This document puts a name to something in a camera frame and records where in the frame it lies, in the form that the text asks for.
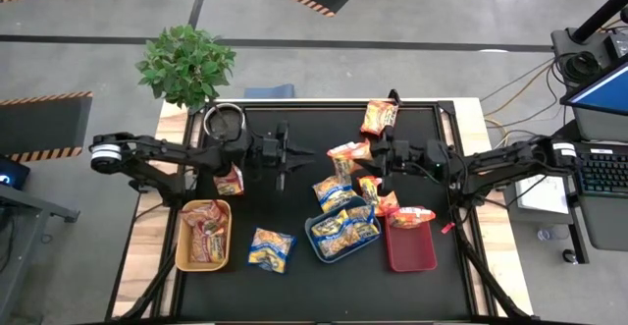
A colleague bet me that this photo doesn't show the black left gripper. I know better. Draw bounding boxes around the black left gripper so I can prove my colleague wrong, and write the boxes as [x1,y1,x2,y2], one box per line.
[247,120,318,192]

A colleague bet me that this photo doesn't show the green leafy plant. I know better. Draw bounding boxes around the green leafy plant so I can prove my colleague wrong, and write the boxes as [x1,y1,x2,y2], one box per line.
[135,24,237,113]

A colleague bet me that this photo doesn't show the laptop with backlit keyboard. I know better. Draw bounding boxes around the laptop with backlit keyboard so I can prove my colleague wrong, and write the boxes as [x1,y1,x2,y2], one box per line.
[562,140,628,252]

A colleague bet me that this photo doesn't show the black device blue light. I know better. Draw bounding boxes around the black device blue light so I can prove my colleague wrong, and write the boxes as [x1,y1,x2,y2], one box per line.
[0,155,31,191]

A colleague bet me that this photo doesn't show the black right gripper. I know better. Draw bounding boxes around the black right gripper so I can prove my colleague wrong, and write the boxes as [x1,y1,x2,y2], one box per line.
[353,124,455,193]

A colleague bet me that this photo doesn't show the clear plastic bottle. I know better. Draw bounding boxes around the clear plastic bottle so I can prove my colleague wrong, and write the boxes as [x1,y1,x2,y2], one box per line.
[536,226,570,244]

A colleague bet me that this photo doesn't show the blue grey plastic bin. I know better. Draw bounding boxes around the blue grey plastic bin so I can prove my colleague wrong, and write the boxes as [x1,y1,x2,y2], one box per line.
[304,195,382,264]

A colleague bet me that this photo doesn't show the red beef ramen packet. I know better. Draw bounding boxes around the red beef ramen packet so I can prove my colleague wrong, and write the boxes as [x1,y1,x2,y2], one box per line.
[188,230,229,266]
[181,199,231,238]
[213,163,245,197]

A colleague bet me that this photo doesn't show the red plastic bin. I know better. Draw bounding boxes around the red plastic bin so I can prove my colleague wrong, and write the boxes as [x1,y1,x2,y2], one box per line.
[383,205,439,273]

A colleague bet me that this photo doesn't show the black stand pole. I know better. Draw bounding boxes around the black stand pole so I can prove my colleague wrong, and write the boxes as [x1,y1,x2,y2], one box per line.
[570,0,628,46]

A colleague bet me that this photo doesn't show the coiled black cable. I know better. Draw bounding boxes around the coiled black cable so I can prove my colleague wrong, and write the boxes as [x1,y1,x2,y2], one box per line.
[557,49,605,86]

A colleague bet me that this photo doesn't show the yellow plastic bin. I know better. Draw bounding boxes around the yellow plastic bin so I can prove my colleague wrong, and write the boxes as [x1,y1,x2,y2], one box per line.
[174,198,234,273]

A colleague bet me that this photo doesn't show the black stand leg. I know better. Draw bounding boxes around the black stand leg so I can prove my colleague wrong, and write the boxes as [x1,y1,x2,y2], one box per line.
[553,118,583,142]

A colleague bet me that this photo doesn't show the computer monitor blue screen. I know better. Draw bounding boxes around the computer monitor blue screen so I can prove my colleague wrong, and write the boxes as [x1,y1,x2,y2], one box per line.
[560,61,628,119]

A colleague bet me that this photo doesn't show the orange chicken ramen packet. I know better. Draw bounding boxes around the orange chicken ramen packet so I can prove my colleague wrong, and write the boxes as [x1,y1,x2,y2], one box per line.
[387,205,437,230]
[327,137,374,184]
[360,99,399,137]
[357,175,400,217]

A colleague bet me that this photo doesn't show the white paper box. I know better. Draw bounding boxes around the white paper box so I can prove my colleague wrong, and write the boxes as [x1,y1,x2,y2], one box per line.
[513,172,571,216]

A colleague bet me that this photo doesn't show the dark grey side desk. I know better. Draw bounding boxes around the dark grey side desk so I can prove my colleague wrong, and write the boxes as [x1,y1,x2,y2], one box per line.
[0,182,81,325]

